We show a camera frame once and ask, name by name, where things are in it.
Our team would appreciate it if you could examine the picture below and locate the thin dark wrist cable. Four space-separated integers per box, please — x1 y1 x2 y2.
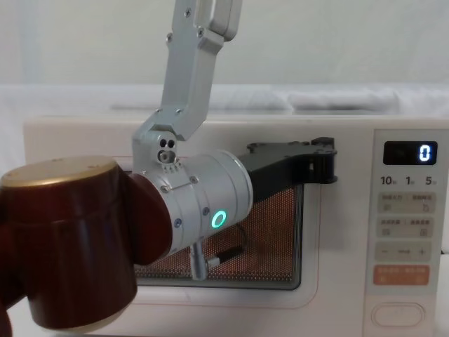
190 224 248 280

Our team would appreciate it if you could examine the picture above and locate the oven control panel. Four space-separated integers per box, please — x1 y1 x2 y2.
364 128 449 337

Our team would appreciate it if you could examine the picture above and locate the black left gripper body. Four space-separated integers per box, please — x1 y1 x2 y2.
242 140 314 205

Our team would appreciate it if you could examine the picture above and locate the cream microwave oven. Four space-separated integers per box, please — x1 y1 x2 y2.
22 114 449 337

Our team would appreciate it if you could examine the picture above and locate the white curtain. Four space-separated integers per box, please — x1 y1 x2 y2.
0 0 449 89

